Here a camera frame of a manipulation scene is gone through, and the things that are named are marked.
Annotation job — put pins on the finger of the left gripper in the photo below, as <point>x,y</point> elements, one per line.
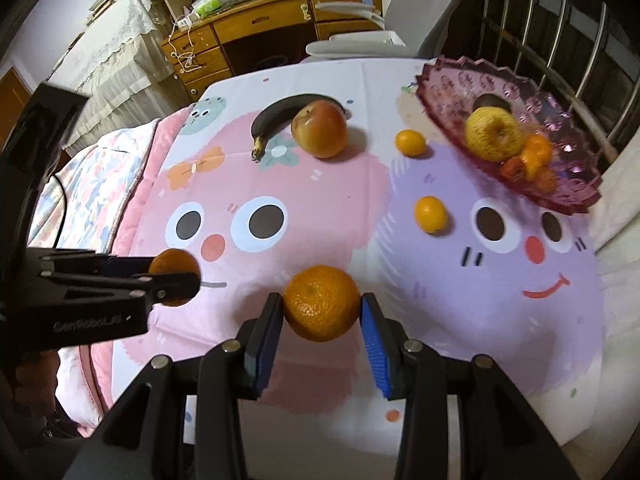
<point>86,262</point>
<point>111,284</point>

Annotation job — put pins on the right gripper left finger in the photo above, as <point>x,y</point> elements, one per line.
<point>237,369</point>

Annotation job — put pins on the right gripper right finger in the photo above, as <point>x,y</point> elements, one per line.
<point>406,369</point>

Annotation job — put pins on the red lychee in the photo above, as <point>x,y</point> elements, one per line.
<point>545,180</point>
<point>514,170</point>

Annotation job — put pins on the yellow pear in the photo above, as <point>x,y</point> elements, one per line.
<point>493,134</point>

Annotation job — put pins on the large orange mandarin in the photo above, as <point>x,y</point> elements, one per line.
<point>540,146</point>

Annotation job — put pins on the dark avocado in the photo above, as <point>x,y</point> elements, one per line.
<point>490,100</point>

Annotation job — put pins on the small yellow citrus front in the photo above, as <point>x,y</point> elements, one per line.
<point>431,215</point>

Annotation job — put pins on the cartoon printed cloth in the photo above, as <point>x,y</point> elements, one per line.
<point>508,277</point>

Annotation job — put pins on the overripe dark banana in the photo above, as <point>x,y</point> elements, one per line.
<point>267,122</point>

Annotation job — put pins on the lace covered cabinet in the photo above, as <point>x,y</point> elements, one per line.
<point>119,64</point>

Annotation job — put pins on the small yellow citrus near bowl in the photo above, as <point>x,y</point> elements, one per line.
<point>410,143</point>

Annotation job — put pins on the red apple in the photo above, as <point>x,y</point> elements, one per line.
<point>320,129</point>

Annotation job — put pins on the white pillow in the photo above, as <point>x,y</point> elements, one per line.
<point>615,231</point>

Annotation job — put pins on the wooden desk with drawers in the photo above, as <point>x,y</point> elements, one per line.
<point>254,35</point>

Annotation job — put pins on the pink plastic fruit bowl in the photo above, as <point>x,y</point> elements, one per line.
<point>447,89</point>

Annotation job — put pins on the grey office chair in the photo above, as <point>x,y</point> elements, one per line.
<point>406,29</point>

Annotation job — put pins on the metal window grille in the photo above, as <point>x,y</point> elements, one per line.
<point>578,50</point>

